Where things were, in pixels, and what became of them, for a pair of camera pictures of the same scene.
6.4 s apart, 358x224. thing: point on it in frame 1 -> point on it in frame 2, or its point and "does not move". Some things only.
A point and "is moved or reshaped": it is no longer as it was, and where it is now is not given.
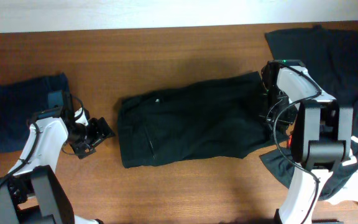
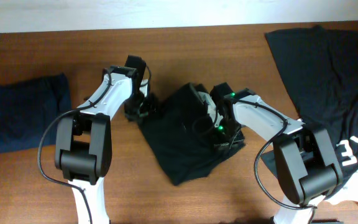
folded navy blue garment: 9,109 does not move
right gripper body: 274,101 -> 225,142
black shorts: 229,117 is moved or reshaped
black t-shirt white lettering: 343,65 does not move
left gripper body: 95,137 -> 140,111
